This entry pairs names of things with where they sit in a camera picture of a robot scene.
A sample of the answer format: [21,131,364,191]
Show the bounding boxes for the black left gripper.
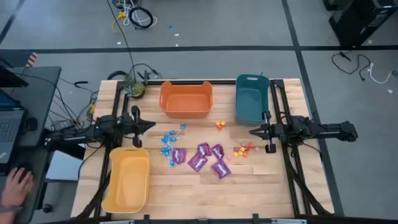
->
[121,105,156,149]

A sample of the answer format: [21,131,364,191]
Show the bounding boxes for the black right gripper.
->
[249,111,285,154]

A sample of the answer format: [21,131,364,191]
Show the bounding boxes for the orange plastic bin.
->
[159,80,214,119]

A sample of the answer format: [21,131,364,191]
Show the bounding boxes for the person's forearm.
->
[0,204,23,224]

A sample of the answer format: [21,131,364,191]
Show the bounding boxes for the purple Skittles candy bag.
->
[187,152,208,173]
[197,142,213,158]
[210,144,225,161]
[210,159,232,180]
[172,147,187,165]

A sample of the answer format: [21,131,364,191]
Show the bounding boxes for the teal plastic bin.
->
[234,73,271,127]

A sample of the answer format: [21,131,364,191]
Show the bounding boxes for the small potted green plant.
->
[123,74,147,100]

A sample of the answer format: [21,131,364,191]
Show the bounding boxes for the yellow plastic bin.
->
[101,147,150,215]

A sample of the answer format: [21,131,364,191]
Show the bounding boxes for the white panel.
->
[45,143,87,182]

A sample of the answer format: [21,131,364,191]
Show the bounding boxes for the black desk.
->
[0,66,62,224]

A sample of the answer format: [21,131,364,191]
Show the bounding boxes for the orange black striped object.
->
[25,52,39,68]

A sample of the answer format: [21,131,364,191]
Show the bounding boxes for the dark laptop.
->
[0,89,26,165]

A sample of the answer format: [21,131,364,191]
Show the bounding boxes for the black monitor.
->
[0,65,29,88]

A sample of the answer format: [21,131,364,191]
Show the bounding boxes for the person's hand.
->
[0,167,34,208]

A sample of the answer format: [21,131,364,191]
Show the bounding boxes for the black equipment case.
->
[323,0,398,48]

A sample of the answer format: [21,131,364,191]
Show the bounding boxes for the black aluminium table frame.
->
[40,78,398,224]

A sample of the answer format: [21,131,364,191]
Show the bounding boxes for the looped black cable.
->
[107,63,163,81]

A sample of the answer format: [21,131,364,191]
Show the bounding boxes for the long black cable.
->
[106,0,137,82]

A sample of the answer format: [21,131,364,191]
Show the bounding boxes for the coiled black cable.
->
[128,6,154,30]

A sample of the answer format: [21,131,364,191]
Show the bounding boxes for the white cable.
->
[366,62,398,85]
[122,0,158,27]

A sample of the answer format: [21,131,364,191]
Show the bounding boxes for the thin black desk cable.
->
[9,72,94,128]

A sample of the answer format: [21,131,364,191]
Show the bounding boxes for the black cable with plug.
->
[331,51,373,82]

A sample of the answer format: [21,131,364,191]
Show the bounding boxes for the yellow cable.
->
[111,11,127,34]

